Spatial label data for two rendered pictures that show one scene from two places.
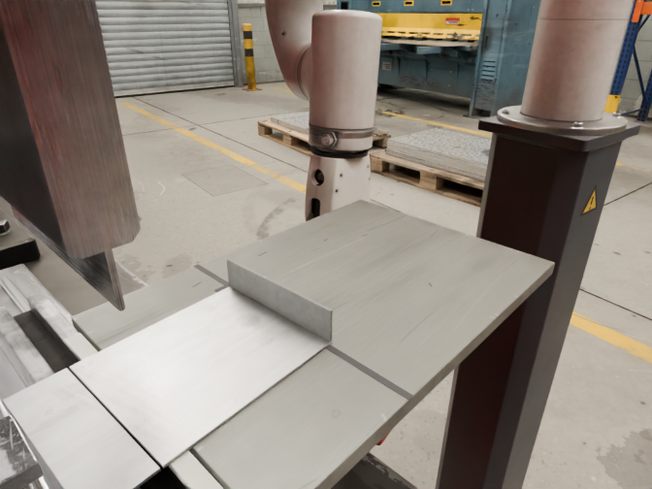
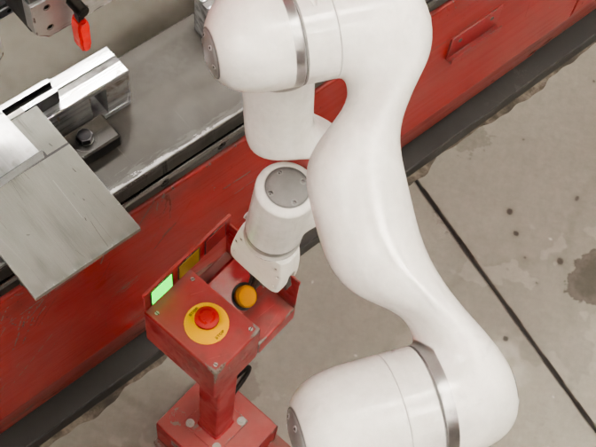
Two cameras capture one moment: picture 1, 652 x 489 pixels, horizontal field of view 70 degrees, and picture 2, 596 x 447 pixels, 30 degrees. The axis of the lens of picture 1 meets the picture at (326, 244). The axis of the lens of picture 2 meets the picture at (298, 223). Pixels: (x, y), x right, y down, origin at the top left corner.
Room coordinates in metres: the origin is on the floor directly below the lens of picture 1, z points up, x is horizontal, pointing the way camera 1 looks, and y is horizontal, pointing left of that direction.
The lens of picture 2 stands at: (0.60, -0.75, 2.43)
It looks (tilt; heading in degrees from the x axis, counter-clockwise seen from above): 62 degrees down; 87
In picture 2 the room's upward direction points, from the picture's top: 10 degrees clockwise
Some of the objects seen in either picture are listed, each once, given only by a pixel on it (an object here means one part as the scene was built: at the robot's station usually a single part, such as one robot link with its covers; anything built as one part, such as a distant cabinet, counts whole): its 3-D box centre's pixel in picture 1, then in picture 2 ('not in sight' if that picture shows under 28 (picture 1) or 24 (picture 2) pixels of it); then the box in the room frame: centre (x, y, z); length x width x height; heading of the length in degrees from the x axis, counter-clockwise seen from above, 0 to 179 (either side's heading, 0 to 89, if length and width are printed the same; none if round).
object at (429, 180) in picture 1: (460, 169); not in sight; (3.45, -1.04, 0.07); 1.20 x 0.81 x 0.14; 41
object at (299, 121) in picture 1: (320, 123); not in sight; (4.64, 0.05, 0.17); 0.99 x 0.63 x 0.05; 35
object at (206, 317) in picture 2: not in sight; (207, 320); (0.51, -0.08, 0.79); 0.04 x 0.04 x 0.04
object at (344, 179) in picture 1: (338, 183); (268, 248); (0.60, -0.02, 0.95); 0.10 x 0.07 x 0.11; 145
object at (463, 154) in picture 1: (462, 152); not in sight; (3.46, -1.04, 0.20); 1.01 x 0.63 x 0.12; 41
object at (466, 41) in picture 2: not in sight; (476, 35); (0.97, 0.73, 0.59); 0.15 x 0.02 x 0.07; 46
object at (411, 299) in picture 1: (336, 293); (35, 199); (0.25, -0.01, 1.00); 0.26 x 0.18 x 0.01; 136
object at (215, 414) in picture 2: not in sight; (217, 380); (0.53, -0.03, 0.39); 0.05 x 0.05 x 0.54; 55
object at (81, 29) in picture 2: not in sight; (77, 22); (0.30, 0.16, 1.20); 0.04 x 0.02 x 0.10; 136
